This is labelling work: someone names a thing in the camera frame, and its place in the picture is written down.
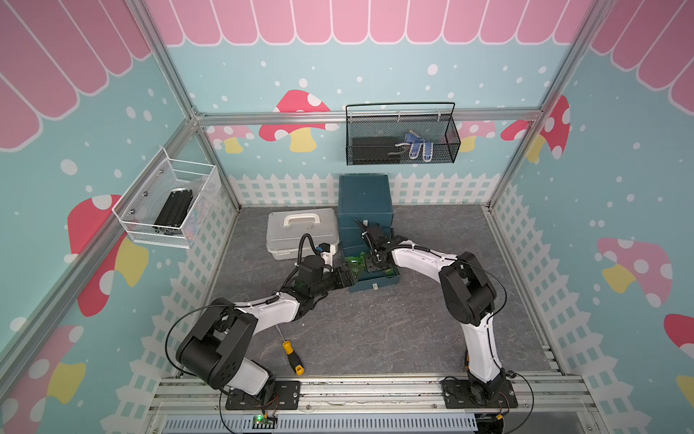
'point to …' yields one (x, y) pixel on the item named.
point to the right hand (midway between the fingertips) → (373, 263)
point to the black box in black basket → (375, 150)
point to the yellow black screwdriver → (294, 359)
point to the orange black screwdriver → (467, 360)
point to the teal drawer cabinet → (369, 199)
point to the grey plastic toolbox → (286, 228)
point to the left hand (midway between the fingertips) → (355, 274)
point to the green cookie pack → (356, 262)
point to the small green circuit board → (263, 422)
